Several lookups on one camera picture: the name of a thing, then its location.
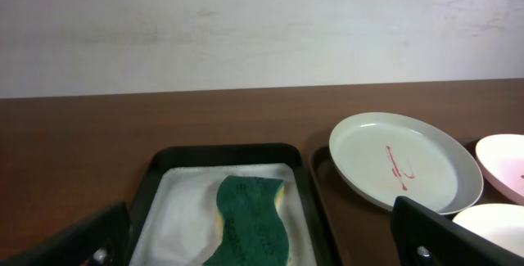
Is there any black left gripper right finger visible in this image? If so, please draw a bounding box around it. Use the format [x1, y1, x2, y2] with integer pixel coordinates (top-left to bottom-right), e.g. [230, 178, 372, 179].
[391, 196, 523, 266]

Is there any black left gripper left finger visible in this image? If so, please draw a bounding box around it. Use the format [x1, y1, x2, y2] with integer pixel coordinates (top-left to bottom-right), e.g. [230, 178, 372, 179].
[1, 201, 130, 266]

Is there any cream white plate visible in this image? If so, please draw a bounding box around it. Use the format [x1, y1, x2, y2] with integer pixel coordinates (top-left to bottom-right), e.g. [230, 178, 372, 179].
[453, 203, 524, 257]

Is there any grey-green plate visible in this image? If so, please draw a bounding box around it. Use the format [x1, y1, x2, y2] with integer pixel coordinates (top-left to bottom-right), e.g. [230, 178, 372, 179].
[328, 112, 484, 215]

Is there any pink plate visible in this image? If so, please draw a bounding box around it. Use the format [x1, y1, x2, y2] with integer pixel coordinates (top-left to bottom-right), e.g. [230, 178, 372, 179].
[475, 134, 523, 205]

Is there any green yellow sponge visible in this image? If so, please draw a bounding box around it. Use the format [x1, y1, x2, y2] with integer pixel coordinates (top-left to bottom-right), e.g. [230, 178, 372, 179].
[204, 175, 290, 266]

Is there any white cloth in tray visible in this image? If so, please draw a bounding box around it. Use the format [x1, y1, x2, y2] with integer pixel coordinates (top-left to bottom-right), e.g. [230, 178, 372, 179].
[129, 164, 316, 266]

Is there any black small tray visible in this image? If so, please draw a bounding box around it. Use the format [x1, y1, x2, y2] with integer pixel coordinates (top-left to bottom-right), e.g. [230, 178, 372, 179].
[124, 143, 341, 265]

